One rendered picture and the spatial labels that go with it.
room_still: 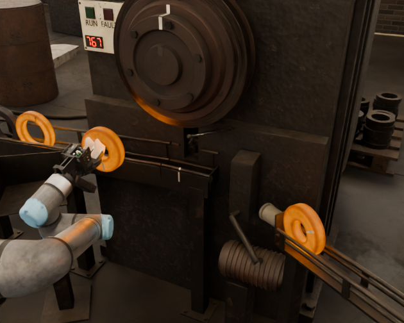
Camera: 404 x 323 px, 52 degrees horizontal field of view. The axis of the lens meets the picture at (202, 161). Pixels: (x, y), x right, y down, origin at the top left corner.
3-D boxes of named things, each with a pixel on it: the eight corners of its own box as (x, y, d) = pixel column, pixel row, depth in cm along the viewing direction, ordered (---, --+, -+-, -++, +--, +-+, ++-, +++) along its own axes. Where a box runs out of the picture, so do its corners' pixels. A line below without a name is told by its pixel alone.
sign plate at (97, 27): (88, 48, 161) (81, -1, 152) (145, 56, 152) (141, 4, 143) (84, 50, 159) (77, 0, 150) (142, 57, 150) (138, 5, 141)
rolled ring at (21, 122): (8, 116, 178) (14, 113, 181) (26, 154, 185) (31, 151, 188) (39, 110, 170) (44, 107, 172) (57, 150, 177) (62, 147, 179)
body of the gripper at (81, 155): (91, 145, 126) (67, 172, 119) (99, 165, 132) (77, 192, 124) (71, 141, 129) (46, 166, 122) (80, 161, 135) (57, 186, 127)
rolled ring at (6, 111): (9, 110, 177) (16, 107, 180) (-19, 108, 185) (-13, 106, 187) (23, 149, 185) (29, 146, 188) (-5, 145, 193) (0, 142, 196)
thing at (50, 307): (34, 292, 192) (-3, 156, 156) (93, 284, 196) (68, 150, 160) (26, 329, 174) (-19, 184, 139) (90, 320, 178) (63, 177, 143)
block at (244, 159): (238, 202, 157) (240, 146, 146) (258, 207, 154) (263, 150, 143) (227, 218, 149) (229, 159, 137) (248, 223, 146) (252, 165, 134)
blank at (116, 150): (83, 124, 140) (76, 128, 137) (120, 127, 133) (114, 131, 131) (92, 166, 146) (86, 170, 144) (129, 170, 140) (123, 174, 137)
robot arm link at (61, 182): (68, 203, 122) (47, 197, 125) (77, 191, 125) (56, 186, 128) (59, 185, 117) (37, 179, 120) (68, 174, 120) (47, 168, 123)
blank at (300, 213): (299, 252, 128) (290, 256, 127) (286, 203, 129) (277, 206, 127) (332, 256, 114) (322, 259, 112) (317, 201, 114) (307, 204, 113)
